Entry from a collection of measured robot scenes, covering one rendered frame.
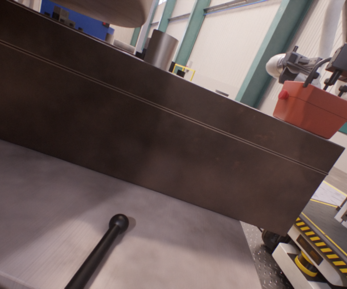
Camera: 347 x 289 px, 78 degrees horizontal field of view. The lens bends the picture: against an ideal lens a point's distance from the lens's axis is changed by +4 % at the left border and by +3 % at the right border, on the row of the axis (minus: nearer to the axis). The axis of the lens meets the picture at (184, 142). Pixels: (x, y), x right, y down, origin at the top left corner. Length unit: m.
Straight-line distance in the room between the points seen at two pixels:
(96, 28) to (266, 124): 5.26
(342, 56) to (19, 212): 0.74
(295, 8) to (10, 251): 10.50
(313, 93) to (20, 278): 0.78
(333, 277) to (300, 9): 10.16
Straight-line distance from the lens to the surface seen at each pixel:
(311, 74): 0.73
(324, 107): 0.77
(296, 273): 1.22
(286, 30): 10.39
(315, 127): 0.78
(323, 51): 1.27
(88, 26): 5.72
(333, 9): 1.29
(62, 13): 3.54
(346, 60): 0.57
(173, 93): 0.63
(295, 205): 0.86
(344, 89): 0.85
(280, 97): 0.77
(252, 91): 9.83
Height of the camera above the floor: 0.70
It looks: 16 degrees down
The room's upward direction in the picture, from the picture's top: 23 degrees clockwise
